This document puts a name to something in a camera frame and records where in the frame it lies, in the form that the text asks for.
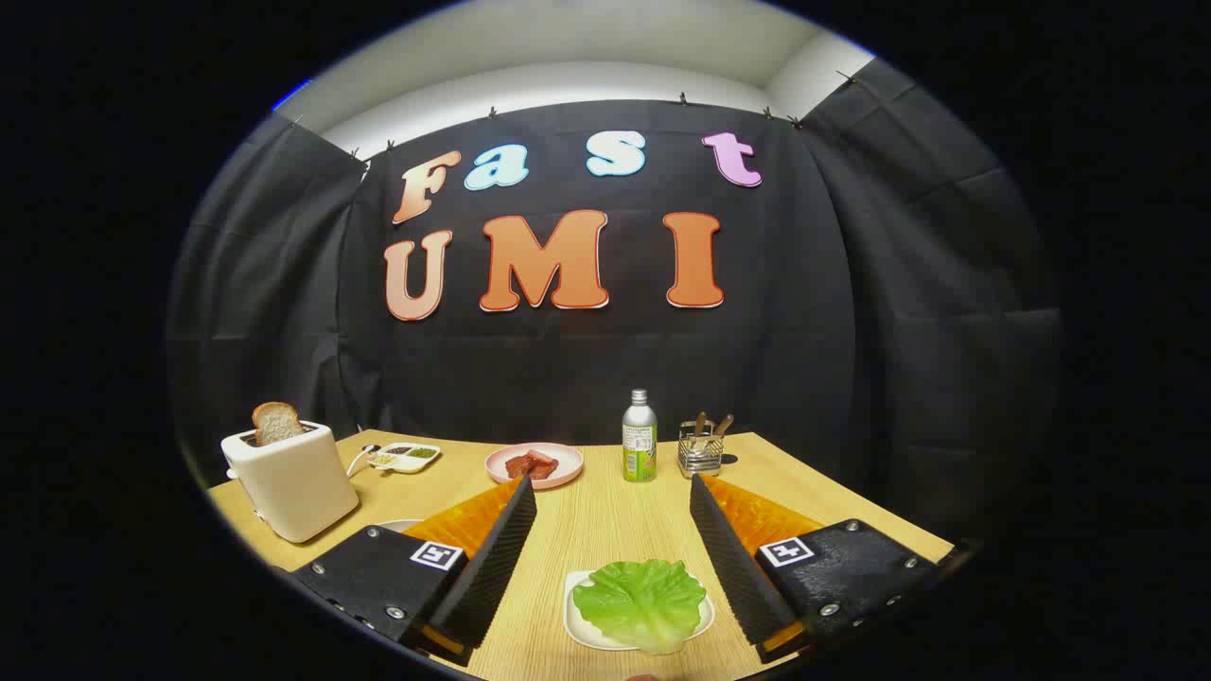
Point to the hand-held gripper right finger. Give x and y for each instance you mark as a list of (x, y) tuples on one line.
[(733, 558)]

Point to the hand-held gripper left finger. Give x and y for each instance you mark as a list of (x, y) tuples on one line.
[(492, 558)]

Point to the white square plate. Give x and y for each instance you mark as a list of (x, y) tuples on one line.
[(579, 630)]

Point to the round white plate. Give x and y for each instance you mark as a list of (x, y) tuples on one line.
[(397, 525)]

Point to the white divided condiment dish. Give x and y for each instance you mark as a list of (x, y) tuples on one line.
[(405, 457)]

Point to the pink plate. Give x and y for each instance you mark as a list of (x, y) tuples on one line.
[(564, 470)]

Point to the red meat pieces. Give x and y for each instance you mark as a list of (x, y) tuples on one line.
[(530, 464)]

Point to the green label metal bottle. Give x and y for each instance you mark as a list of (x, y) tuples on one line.
[(640, 445)]

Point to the white toaster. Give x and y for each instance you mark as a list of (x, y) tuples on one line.
[(293, 482)]

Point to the metal spoon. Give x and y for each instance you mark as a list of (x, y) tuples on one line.
[(359, 460)]

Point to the black backdrop cloth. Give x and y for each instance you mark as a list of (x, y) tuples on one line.
[(568, 378)]

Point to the green lettuce leaf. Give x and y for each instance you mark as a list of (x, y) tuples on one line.
[(643, 601)]

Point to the toasted bread slice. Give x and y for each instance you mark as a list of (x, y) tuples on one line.
[(276, 423)]

